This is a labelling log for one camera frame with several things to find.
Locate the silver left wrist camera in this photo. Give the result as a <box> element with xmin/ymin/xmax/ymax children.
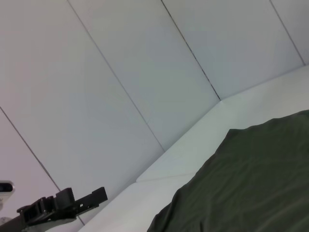
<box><xmin>0</xmin><ymin>180</ymin><xmax>15</xmax><ymax>197</ymax></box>

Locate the dark green FREE t-shirt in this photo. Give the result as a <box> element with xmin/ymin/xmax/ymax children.
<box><xmin>146</xmin><ymin>110</ymin><xmax>309</xmax><ymax>232</ymax></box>

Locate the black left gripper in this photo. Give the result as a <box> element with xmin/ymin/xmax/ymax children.
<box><xmin>0</xmin><ymin>186</ymin><xmax>108</xmax><ymax>232</ymax></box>

